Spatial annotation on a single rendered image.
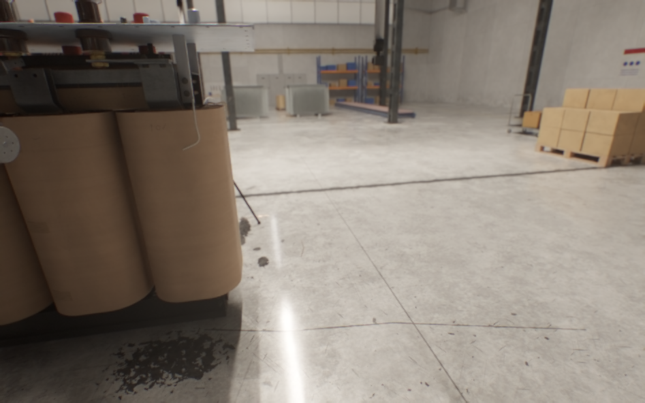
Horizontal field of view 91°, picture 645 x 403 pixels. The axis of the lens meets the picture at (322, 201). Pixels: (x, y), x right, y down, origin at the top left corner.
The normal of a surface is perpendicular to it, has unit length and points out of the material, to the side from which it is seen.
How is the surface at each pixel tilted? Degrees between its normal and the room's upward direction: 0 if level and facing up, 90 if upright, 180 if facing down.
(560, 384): 0
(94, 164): 90
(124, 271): 90
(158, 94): 90
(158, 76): 90
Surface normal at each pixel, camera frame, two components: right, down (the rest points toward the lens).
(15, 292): 0.74, 0.22
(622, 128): 0.25, 0.33
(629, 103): -0.97, 0.11
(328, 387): -0.02, -0.94
